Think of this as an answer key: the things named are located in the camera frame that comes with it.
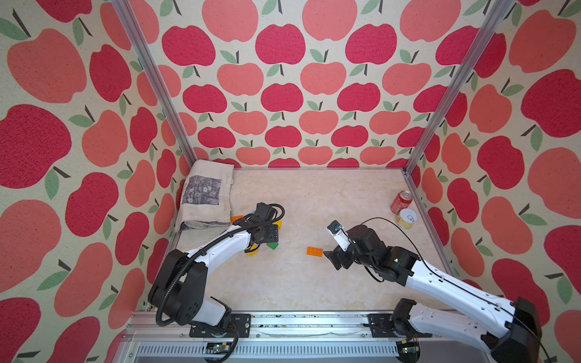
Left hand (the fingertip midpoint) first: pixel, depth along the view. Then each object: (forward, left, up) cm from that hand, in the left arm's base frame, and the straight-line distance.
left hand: (270, 237), depth 89 cm
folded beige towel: (+19, +31, 0) cm, 36 cm away
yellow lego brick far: (+9, -3, -4) cm, 11 cm away
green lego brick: (-1, -1, -6) cm, 6 cm away
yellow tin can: (+9, -58, 0) cm, 59 cm away
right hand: (-8, -24, +9) cm, 27 cm away
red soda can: (+15, -57, +5) cm, 59 cm away
